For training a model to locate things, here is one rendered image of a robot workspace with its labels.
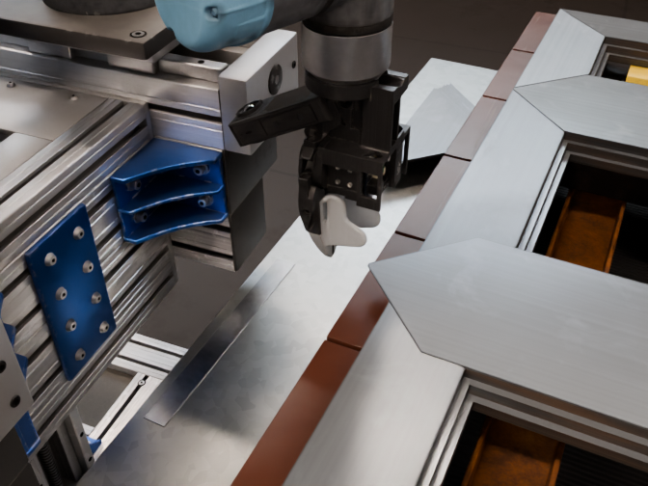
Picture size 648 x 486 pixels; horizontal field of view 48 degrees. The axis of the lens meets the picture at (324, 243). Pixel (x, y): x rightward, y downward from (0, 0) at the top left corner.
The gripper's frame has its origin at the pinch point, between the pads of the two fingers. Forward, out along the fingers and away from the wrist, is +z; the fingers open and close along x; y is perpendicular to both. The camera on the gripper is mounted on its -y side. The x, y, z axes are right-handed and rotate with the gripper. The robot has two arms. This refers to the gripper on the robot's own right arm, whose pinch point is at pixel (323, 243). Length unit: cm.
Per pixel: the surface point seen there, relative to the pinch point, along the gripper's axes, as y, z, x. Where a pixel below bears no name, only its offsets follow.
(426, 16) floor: -74, 86, 271
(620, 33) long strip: 20, 1, 71
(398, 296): 9.7, 0.5, -3.7
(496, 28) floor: -41, 86, 271
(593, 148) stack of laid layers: 22.1, 1.9, 34.3
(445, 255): 11.8, 0.5, 4.1
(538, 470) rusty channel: 26.4, 17.4, -4.5
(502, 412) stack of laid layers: 22.1, 2.9, -10.9
